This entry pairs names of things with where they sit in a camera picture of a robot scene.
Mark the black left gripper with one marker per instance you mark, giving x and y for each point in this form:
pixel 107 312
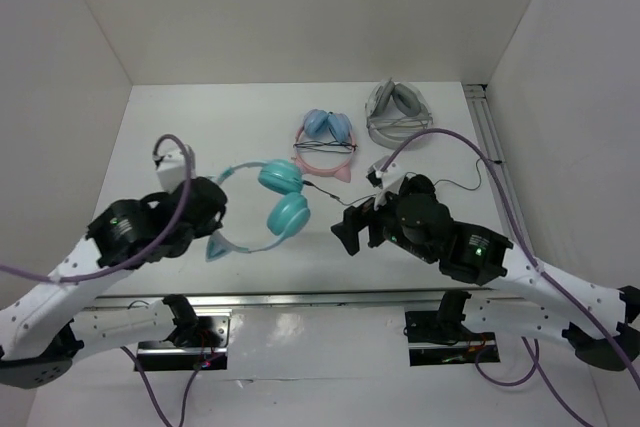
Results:
pixel 214 225

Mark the teal cat-ear headphones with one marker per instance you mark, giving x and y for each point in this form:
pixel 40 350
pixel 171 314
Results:
pixel 289 216

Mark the black headphones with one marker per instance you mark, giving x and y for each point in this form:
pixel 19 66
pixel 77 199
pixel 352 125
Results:
pixel 419 184

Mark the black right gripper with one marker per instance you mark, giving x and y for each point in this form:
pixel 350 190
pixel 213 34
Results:
pixel 353 220

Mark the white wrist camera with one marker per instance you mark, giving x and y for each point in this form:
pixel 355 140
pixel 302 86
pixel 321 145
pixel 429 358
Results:
pixel 171 167
pixel 387 178

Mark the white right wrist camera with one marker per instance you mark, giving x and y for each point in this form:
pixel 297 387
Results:
pixel 387 178

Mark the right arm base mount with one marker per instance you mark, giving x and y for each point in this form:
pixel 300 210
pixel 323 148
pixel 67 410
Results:
pixel 437 337

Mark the aluminium side rail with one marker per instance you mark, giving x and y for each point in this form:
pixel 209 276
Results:
pixel 487 137

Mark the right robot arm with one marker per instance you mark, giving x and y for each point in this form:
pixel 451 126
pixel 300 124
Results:
pixel 595 321

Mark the pink blue cat-ear headphones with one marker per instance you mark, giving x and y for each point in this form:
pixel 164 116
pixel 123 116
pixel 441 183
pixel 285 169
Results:
pixel 325 129

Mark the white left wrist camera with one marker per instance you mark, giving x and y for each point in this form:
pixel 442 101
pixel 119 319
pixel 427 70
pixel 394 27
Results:
pixel 171 167

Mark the white grey headphones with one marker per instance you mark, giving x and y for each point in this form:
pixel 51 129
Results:
pixel 394 112

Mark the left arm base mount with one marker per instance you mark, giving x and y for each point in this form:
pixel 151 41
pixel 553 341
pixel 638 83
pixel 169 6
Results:
pixel 203 346

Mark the aluminium front rail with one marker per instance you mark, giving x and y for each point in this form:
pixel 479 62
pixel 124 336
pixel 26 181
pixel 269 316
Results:
pixel 393 297

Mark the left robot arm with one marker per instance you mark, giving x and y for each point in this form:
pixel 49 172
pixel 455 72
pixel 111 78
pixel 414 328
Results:
pixel 51 328

